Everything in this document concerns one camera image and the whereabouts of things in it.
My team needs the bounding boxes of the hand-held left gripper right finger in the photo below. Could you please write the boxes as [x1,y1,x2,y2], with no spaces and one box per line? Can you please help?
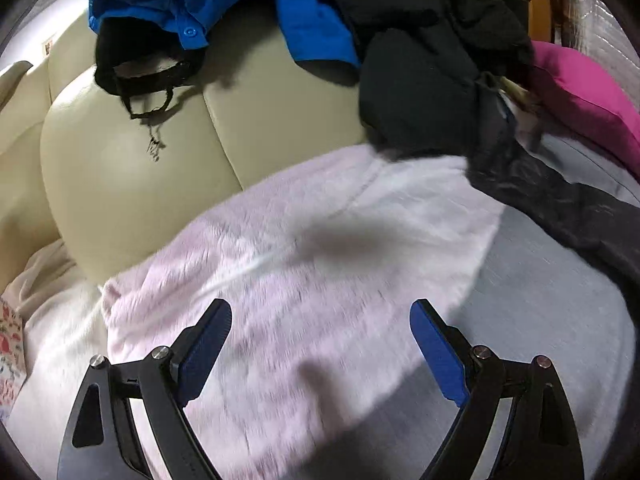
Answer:
[409,298,585,480]

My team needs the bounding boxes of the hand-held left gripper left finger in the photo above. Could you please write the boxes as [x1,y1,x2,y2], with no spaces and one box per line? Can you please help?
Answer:
[56,298,233,480]

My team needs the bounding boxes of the dark grey padded jacket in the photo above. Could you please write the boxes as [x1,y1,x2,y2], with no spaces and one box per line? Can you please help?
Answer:
[467,72,640,306]

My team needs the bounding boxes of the pink fluffy blanket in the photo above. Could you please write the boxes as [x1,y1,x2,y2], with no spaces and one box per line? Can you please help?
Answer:
[102,145,506,480]

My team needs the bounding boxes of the grey blanket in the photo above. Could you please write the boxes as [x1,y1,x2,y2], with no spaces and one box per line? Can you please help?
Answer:
[350,130,636,480]

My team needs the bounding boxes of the cream cloth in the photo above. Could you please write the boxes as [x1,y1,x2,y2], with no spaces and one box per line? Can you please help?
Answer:
[0,237,108,461]

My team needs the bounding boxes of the cream leather sofa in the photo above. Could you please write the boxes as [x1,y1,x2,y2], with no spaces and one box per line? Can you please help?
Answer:
[0,0,381,291]

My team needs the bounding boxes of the floral cloth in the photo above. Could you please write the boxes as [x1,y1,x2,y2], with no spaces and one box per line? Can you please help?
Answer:
[0,295,26,411]

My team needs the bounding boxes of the large black garment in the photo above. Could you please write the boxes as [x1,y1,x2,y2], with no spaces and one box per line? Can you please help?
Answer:
[285,0,536,158]

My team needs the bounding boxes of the magenta pillow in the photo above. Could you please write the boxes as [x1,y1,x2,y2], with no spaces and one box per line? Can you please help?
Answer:
[527,40,640,178]

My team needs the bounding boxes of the blue jacket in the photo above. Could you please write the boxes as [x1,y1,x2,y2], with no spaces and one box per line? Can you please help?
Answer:
[87,0,363,73]

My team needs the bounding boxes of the black garment with straps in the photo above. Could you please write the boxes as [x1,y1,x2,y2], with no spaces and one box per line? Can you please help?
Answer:
[94,14,208,163]

